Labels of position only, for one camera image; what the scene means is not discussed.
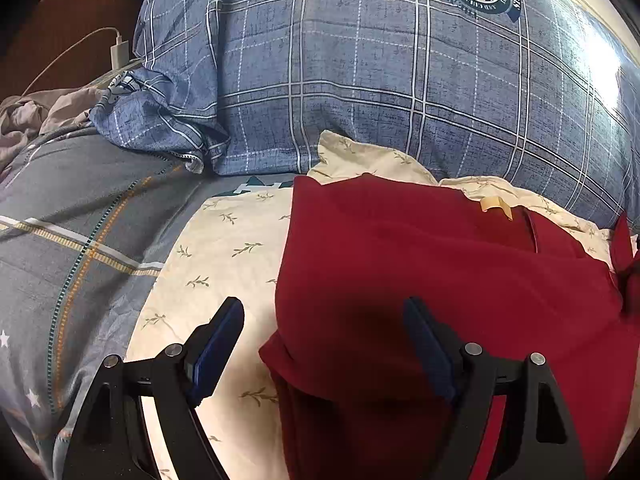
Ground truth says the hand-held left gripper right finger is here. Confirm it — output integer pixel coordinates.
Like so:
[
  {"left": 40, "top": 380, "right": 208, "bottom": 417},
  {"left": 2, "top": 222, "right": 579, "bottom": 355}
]
[{"left": 403, "top": 296, "right": 588, "bottom": 480}]

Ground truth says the dark red garment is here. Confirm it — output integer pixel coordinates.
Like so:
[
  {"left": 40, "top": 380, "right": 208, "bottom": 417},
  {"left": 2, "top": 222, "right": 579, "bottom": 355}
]
[{"left": 259, "top": 172, "right": 640, "bottom": 480}]

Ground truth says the cream leaf-print pillow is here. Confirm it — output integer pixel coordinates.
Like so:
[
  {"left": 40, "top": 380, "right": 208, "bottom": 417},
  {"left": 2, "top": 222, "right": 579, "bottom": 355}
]
[{"left": 122, "top": 130, "right": 638, "bottom": 480}]

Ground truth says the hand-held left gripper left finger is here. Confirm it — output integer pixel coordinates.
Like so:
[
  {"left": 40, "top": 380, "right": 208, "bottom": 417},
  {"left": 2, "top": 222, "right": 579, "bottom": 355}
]
[{"left": 62, "top": 296, "right": 246, "bottom": 480}]

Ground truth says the white charger plug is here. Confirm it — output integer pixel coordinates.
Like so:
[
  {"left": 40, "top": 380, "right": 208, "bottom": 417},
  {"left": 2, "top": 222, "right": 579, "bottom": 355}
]
[{"left": 110, "top": 30, "right": 132, "bottom": 69}]

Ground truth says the blue plaid quilt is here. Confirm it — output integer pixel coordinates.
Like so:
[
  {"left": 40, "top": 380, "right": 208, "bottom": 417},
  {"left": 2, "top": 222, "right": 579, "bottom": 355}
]
[{"left": 90, "top": 0, "right": 640, "bottom": 236}]

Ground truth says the pale lilac cloth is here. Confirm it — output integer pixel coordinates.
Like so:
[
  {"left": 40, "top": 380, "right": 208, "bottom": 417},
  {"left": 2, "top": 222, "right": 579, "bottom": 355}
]
[{"left": 0, "top": 85, "right": 108, "bottom": 171}]

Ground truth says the dark wooden headboard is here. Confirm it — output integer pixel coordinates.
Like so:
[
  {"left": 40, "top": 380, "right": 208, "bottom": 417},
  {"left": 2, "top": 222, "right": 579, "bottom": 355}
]
[{"left": 0, "top": 0, "right": 173, "bottom": 101}]

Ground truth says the white charging cable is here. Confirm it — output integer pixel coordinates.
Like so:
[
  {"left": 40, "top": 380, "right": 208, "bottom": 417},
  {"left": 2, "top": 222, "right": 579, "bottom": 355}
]
[{"left": 20, "top": 27, "right": 119, "bottom": 98}]

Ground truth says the grey plaid bed sheet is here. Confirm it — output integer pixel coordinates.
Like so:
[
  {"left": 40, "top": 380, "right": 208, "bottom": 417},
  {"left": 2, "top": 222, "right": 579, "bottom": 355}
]
[{"left": 0, "top": 127, "right": 296, "bottom": 480}]

